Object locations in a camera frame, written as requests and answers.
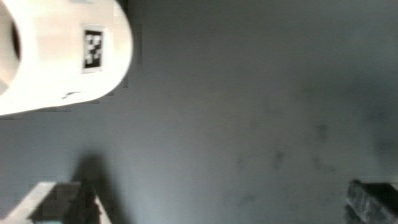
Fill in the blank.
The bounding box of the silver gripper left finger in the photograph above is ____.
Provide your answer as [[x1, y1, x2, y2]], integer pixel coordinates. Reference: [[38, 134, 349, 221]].
[[0, 182, 113, 224]]

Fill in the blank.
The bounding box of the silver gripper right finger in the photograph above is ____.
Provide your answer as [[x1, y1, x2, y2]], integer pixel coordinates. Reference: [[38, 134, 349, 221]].
[[344, 180, 398, 224]]

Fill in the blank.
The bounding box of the white lamp shade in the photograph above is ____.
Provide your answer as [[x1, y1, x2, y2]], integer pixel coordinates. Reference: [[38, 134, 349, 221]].
[[0, 0, 134, 116]]

